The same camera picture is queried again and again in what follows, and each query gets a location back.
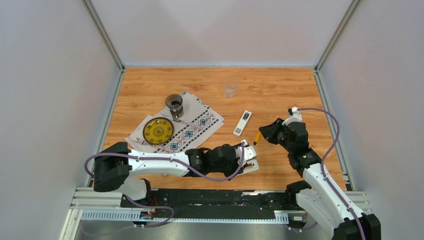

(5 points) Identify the white slim remote control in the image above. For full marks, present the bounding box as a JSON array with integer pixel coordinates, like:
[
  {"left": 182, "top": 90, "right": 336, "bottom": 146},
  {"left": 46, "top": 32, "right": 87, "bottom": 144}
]
[{"left": 233, "top": 110, "right": 252, "bottom": 137}]

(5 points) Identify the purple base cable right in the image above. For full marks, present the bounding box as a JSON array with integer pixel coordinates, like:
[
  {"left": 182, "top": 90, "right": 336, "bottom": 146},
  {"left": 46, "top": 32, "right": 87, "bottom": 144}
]
[{"left": 286, "top": 221, "right": 319, "bottom": 232}]

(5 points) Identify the clear drinking glass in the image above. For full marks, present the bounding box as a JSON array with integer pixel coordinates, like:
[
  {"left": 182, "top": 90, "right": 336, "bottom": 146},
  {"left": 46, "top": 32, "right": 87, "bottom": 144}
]
[{"left": 221, "top": 77, "right": 239, "bottom": 99}]

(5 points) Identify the yellow handled screwdriver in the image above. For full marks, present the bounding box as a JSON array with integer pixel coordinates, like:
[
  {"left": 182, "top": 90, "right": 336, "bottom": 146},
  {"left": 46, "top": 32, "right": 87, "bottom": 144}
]
[{"left": 253, "top": 131, "right": 262, "bottom": 146}]

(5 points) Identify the pink handled fork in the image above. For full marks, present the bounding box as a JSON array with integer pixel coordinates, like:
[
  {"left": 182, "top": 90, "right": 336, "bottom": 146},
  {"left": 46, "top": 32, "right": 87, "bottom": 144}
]
[{"left": 132, "top": 136, "right": 178, "bottom": 153}]

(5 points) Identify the dark smoked glass cup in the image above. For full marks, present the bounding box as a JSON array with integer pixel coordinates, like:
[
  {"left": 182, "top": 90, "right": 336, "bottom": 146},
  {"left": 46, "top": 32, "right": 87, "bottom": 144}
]
[{"left": 165, "top": 94, "right": 184, "bottom": 119}]

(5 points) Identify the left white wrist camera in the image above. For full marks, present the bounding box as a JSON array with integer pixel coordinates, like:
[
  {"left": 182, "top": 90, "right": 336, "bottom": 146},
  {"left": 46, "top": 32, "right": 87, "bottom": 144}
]
[{"left": 235, "top": 139, "right": 258, "bottom": 165}]

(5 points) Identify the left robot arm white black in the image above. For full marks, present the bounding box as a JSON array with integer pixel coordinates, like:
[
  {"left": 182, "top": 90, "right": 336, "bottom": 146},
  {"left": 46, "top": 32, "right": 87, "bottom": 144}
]
[{"left": 88, "top": 140, "right": 260, "bottom": 208}]

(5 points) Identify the patterned white placemat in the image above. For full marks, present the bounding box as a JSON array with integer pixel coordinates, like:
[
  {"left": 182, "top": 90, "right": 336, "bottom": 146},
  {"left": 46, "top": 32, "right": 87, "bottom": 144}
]
[{"left": 125, "top": 91, "right": 224, "bottom": 153}]

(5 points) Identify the white remote battery bay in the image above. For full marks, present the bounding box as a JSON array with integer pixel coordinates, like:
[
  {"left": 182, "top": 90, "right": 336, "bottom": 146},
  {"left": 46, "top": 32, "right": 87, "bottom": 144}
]
[{"left": 237, "top": 159, "right": 260, "bottom": 176}]

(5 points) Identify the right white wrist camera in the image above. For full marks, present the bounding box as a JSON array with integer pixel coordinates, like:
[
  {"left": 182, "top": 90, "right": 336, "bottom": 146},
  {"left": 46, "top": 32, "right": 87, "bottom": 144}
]
[{"left": 282, "top": 107, "right": 303, "bottom": 126}]

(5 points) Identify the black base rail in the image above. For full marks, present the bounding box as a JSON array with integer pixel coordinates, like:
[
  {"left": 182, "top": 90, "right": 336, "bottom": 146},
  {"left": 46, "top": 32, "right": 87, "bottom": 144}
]
[{"left": 137, "top": 188, "right": 307, "bottom": 222}]

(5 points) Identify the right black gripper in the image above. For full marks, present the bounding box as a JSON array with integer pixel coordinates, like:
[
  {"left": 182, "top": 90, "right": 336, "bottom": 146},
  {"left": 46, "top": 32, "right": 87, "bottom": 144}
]
[{"left": 258, "top": 118, "right": 293, "bottom": 153}]

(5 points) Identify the yellow black plate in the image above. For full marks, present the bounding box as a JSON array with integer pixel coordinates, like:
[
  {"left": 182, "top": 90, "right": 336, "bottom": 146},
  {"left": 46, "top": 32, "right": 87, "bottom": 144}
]
[{"left": 142, "top": 117, "right": 175, "bottom": 145}]

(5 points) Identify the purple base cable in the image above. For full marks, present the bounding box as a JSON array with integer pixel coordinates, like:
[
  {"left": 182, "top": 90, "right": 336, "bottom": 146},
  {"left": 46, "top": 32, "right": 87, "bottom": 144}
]
[
  {"left": 125, "top": 195, "right": 175, "bottom": 228},
  {"left": 286, "top": 221, "right": 319, "bottom": 232}
]

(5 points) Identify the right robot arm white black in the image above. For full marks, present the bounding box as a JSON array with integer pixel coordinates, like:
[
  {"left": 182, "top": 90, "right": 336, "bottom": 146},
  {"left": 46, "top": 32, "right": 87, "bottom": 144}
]
[{"left": 258, "top": 118, "right": 382, "bottom": 240}]

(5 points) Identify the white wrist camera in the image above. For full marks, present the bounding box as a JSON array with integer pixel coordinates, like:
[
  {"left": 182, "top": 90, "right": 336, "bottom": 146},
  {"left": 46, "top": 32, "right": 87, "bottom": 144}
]
[
  {"left": 282, "top": 107, "right": 303, "bottom": 126},
  {"left": 235, "top": 139, "right": 258, "bottom": 165}
]

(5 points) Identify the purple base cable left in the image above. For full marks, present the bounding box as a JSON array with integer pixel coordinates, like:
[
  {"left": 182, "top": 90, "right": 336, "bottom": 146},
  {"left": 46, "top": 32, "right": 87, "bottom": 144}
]
[{"left": 125, "top": 195, "right": 175, "bottom": 228}]

